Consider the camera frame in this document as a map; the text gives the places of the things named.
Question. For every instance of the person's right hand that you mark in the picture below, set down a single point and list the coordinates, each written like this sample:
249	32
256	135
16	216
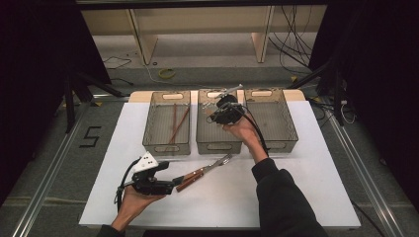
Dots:
243	130

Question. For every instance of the aluminium floor rail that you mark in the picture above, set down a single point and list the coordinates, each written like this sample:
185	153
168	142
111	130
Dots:
362	171
52	171

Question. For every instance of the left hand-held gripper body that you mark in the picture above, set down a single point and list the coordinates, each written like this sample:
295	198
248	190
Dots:
146	163

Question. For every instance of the light wooden desk frame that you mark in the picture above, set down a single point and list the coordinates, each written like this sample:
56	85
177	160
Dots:
146	46

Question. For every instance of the person's left hand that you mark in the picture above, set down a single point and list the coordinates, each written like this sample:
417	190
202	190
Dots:
131	204

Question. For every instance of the black tripod stand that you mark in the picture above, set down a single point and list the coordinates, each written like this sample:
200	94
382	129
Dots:
69	105

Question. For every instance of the yellow tape roll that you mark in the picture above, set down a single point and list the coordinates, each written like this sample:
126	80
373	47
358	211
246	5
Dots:
160	73

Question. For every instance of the brown wooden chopstick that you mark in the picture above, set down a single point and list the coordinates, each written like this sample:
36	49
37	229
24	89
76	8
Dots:
180	124
174	121

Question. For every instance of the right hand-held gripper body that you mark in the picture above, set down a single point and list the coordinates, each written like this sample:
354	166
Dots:
227	112

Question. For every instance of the yellow floor tape piece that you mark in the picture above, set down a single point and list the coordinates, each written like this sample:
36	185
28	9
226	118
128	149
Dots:
293	78

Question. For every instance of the black metal stand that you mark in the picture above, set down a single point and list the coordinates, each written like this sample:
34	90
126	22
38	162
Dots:
338	98

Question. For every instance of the grey translucent plastic bin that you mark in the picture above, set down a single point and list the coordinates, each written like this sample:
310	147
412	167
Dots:
276	125
158	128
210	135

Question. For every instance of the black curtain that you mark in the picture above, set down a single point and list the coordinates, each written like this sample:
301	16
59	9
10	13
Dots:
388	65
29	65

